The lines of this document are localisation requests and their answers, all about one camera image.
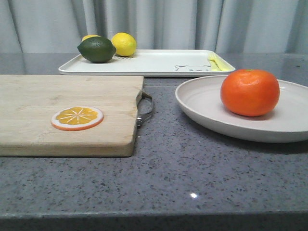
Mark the beige round plate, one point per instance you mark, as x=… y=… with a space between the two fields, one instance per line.
x=199 y=99

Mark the orange mandarin fruit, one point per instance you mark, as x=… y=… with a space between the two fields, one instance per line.
x=250 y=92

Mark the white rectangular tray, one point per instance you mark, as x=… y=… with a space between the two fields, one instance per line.
x=147 y=63

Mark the yellow lemon right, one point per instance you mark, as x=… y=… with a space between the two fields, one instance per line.
x=124 y=43

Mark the yellow lemon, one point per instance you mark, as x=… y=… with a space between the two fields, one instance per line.
x=88 y=36
x=124 y=43

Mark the yellow plastic fork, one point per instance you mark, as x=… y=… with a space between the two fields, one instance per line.
x=213 y=62

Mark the orange slice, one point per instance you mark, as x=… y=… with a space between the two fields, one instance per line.
x=77 y=118

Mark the yellow plastic knife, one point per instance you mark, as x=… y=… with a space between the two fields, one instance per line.
x=221 y=64

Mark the green lime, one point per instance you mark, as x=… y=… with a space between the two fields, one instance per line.
x=97 y=49

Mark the yellow lemon left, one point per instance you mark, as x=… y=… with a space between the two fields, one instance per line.
x=88 y=36

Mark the wooden cutting board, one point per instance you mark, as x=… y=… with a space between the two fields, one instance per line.
x=28 y=103

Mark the grey curtain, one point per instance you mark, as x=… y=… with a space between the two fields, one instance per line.
x=224 y=26

